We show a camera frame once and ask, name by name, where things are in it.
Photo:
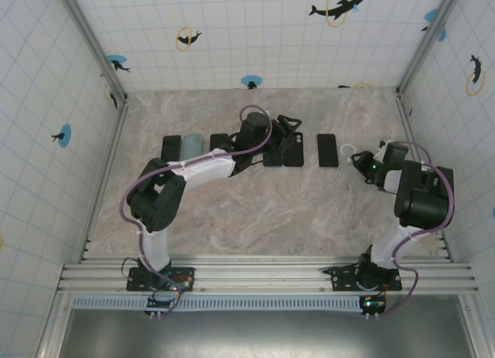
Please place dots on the black phone case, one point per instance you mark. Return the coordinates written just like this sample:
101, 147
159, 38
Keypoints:
295, 155

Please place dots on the black smartphone blue edge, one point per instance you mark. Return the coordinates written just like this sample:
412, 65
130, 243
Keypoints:
272, 161

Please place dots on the black smartphone silver edge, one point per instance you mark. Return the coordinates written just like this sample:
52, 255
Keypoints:
218, 140

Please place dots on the light blue phone case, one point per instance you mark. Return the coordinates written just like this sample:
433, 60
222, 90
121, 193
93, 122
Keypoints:
192, 145

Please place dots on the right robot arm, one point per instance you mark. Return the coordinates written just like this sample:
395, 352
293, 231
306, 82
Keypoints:
421, 203

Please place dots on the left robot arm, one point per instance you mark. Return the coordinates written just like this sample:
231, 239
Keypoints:
154, 203

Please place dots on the blue circle animal sticker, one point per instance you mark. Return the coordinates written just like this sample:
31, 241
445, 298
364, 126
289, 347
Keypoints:
66, 135
431, 14
116, 59
251, 79

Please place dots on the small black circuit board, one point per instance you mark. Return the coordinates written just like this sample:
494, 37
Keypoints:
162, 303
373, 304

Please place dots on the grey metal panel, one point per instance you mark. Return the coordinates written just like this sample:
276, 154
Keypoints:
270, 335

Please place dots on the aluminium side rail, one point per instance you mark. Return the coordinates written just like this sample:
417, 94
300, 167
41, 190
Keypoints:
109, 161
408, 122

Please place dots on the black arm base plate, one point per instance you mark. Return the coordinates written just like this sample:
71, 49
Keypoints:
133, 284
342, 280

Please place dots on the aluminium corner post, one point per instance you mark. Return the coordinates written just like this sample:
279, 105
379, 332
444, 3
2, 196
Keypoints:
429, 41
93, 45

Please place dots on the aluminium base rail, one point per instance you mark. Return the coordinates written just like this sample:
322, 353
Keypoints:
263, 275

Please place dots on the aluminium frame leg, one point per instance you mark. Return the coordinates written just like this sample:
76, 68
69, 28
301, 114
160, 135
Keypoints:
54, 327
473, 327

